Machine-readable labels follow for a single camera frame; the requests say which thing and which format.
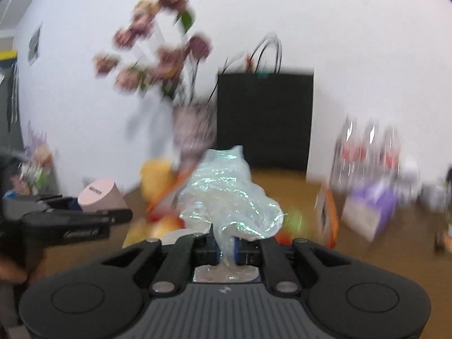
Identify left water bottle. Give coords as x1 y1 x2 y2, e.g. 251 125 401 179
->
330 116 360 191

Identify yellow white plush sheep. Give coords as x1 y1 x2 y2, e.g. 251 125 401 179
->
140 158 175 203

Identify flower bouquet at left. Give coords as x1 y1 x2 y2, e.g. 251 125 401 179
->
20 121 53 195

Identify right water bottle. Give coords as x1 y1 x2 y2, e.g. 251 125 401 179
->
380 126 401 185

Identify dried pink flowers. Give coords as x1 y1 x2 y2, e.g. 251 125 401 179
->
93 0 214 107

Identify white round robot toy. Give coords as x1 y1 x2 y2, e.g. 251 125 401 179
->
398 157 421 204

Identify red cardboard box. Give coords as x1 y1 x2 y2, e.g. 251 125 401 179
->
123 168 339 249

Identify purple ceramic vase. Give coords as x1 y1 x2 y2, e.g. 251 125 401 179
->
172 102 217 171

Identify person's left hand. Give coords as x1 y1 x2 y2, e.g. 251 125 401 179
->
0 256 28 284

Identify iridescent plastic wrap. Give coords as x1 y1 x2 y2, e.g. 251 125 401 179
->
178 145 284 283

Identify purple tissue pack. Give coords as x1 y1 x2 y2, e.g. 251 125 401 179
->
342 179 398 242

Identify water bottle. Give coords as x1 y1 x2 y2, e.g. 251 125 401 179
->
355 119 380 187
330 116 360 191
380 126 401 185

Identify black paper bag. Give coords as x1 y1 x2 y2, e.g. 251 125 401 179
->
215 34 314 172

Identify middle water bottle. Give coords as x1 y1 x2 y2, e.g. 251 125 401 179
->
355 119 380 187

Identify pink tape roll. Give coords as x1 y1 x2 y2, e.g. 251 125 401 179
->
77 178 128 213

